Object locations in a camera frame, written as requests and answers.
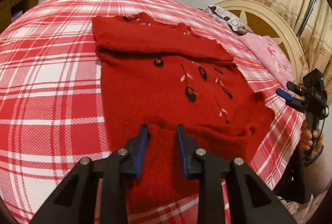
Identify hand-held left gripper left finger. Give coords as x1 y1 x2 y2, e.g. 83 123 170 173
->
30 124 150 224

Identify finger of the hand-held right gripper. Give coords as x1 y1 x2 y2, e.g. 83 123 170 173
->
276 88 307 113
286 81 305 96

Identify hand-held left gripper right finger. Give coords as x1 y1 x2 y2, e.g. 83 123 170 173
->
176 124 298 224

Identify red embroidered knit sweater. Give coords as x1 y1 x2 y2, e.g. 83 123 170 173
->
91 12 275 217

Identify person's right forearm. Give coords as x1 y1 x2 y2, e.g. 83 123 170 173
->
302 145 332 204

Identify person's right hand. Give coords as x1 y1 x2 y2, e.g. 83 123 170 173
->
300 120 325 152

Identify pink pillow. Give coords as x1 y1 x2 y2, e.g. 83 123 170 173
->
237 33 297 85

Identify cream wooden headboard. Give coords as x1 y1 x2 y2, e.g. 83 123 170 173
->
214 0 308 84

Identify grey patterned pillow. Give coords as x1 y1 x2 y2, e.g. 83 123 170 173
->
207 5 254 34

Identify person's clothing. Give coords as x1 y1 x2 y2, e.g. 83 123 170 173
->
272 149 332 224

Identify red white plaid bedsheet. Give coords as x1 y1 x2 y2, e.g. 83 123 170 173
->
0 0 307 224

